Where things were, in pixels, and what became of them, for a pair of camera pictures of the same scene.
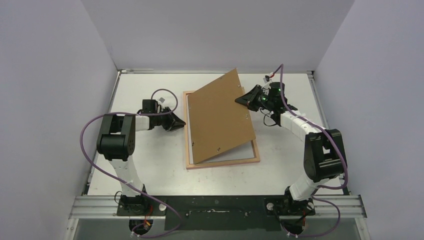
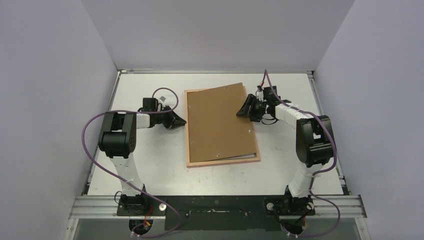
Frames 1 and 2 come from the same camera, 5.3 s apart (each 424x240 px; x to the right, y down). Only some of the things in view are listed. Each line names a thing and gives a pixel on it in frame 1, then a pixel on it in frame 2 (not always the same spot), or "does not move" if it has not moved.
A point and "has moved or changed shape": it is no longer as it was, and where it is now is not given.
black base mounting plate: [216, 213] does not move
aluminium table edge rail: [313, 79] does not move
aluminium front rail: [106, 207] does not move
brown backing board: [218, 122] has moved or changed shape
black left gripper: [173, 122] does not move
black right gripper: [255, 98] -> [252, 108]
